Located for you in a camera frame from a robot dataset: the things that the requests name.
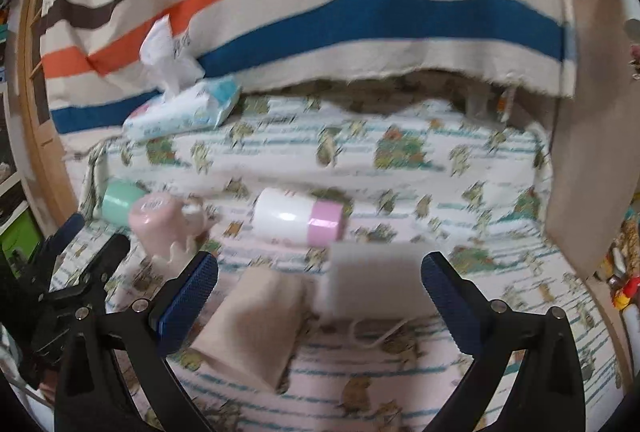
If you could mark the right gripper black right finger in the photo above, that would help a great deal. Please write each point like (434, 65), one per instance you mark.
(547, 395)

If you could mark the baby wipes pack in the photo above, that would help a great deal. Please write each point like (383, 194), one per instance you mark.
(188, 100)

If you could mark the white ceramic mug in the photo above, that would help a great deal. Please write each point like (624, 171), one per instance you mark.
(368, 282)

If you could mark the mint green plastic cup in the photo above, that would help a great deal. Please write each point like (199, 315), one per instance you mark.
(118, 199)

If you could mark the wooden cabinet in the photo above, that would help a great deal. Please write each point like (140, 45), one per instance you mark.
(595, 150)

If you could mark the beige cylindrical cup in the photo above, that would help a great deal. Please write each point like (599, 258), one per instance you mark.
(251, 336)

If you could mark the white and pink cup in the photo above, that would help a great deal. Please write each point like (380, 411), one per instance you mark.
(297, 219)

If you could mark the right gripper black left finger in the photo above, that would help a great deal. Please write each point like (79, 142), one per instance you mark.
(92, 394)

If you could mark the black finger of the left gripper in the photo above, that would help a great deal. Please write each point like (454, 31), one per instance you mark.
(102, 266)
(54, 245)

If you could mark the pink cup with white trim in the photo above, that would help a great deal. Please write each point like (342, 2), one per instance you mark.
(163, 223)

